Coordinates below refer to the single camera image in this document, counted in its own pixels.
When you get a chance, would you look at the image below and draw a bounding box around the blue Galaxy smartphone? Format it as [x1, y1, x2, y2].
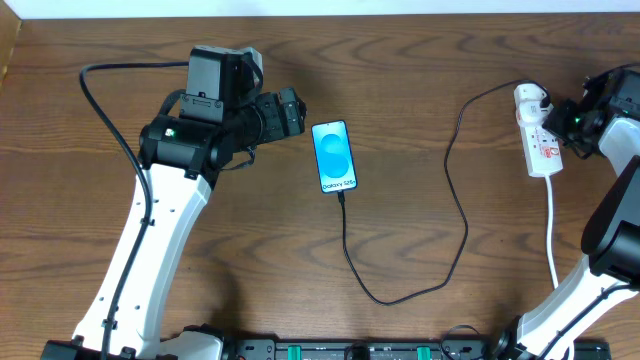
[311, 120, 358, 194]

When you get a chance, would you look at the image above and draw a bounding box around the black USB charging cable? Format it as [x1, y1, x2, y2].
[336, 78, 553, 307]

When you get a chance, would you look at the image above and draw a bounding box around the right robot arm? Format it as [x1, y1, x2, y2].
[488, 63, 639, 359]

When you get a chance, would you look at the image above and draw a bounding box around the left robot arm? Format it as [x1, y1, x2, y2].
[42, 45, 306, 359]

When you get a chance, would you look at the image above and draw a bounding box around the white USB charger plug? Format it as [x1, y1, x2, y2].
[514, 83, 553, 128]

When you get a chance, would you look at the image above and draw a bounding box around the white power strip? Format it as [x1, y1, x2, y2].
[519, 123, 563, 178]

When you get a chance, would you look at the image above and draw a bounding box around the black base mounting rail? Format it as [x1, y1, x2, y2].
[219, 338, 612, 360]

